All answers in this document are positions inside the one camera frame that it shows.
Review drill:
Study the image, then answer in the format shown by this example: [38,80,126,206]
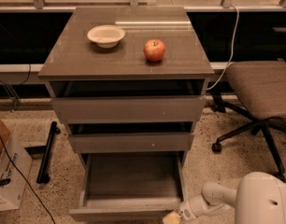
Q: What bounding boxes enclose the grey middle drawer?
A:
[68,121,193,153]

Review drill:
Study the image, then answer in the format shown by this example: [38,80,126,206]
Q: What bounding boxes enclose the red apple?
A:
[143,39,165,63]

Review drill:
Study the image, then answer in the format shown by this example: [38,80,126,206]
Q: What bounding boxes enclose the grey drawer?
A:
[68,121,193,153]
[50,79,206,124]
[69,152,185,222]

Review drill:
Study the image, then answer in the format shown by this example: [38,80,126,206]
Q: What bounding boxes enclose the grey bottom drawer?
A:
[69,152,185,222]

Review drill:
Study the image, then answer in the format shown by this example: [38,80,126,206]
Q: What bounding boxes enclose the black metal floor bar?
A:
[36,121,61,184]

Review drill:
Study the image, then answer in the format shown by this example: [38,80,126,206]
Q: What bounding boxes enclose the white hanging cable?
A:
[206,4,240,91]

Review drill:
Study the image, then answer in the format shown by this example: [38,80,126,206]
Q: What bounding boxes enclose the white paper bowl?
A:
[87,25,125,49]

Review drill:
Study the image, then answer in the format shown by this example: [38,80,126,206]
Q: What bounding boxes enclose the black floor cable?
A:
[0,125,57,224]

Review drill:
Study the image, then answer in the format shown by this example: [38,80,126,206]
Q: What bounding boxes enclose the white cardboard box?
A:
[0,134,32,211]

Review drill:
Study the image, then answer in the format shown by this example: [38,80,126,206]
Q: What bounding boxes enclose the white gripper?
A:
[163,194,230,224]

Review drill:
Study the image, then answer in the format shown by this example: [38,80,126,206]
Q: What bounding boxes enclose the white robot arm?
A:
[163,172,286,224]

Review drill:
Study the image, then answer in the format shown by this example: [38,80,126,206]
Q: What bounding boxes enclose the grey drawer cabinet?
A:
[38,6,215,170]

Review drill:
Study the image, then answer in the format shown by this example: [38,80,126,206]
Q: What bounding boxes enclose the brown office chair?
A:
[210,61,286,182]

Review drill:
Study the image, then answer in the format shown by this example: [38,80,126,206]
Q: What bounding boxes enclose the grey top drawer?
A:
[50,79,206,124]

